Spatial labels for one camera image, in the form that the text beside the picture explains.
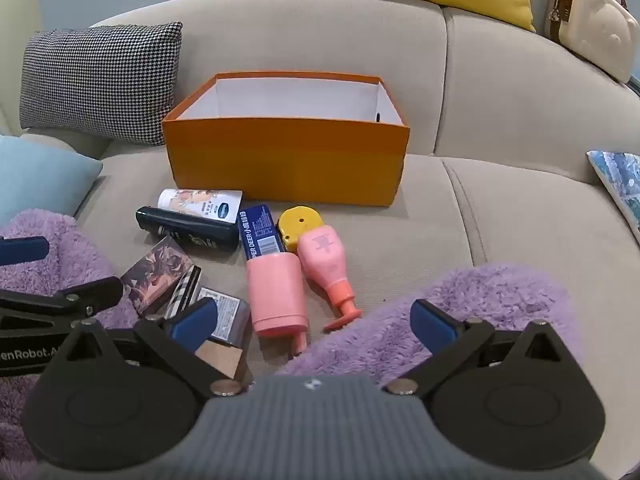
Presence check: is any pink pump bottle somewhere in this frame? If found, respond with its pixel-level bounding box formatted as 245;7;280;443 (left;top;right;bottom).
297;225;363;333

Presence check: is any yellow round toy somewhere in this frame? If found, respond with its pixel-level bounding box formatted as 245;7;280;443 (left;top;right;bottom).
277;207;326;252

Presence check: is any blue rectangular box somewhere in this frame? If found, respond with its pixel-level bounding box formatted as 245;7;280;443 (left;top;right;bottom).
238;203;287;261

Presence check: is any plaid box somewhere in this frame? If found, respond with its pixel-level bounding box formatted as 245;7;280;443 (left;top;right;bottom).
164;265;203;318

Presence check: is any gold paper box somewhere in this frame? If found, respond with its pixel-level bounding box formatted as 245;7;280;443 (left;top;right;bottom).
194;340;247;383

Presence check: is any beige sofa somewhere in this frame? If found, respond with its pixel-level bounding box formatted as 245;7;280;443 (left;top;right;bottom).
0;0;640;480

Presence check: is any houndstooth pillow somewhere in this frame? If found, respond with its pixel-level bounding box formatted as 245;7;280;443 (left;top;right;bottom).
19;21;184;147

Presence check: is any dark shampoo bottle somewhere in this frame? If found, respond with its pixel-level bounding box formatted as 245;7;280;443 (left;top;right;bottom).
135;206;241;256

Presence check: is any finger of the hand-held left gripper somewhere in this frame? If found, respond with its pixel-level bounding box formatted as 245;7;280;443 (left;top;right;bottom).
0;276;124;317
0;236;50;266

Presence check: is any clear plastic box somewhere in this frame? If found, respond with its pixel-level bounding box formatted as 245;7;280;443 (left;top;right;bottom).
197;287;251;346

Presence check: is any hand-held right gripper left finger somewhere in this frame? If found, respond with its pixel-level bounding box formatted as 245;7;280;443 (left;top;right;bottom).
44;298;247;397

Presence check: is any illustrated card box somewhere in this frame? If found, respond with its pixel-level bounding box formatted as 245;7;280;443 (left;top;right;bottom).
120;236;196;313

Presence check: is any white lotion tube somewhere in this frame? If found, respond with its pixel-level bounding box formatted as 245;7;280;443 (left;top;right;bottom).
157;188;243;224

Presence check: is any purple fuzzy blanket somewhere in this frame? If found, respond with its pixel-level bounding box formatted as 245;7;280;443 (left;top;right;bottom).
0;209;586;466

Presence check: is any light blue pillow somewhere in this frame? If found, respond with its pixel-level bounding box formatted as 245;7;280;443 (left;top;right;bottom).
0;135;104;226

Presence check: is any blue patterned pillow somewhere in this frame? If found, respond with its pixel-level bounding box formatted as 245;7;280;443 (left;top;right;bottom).
586;150;640;246

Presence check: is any pink cylindrical bottle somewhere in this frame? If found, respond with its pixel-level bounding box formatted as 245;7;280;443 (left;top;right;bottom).
245;251;309;358

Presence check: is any cream mini suitcase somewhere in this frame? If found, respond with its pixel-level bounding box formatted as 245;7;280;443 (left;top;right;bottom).
547;0;640;84

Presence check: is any orange cardboard box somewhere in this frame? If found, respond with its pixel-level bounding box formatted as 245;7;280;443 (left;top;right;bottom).
161;71;411;207

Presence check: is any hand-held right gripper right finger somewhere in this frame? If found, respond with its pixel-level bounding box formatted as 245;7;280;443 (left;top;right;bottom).
383;298;582;396

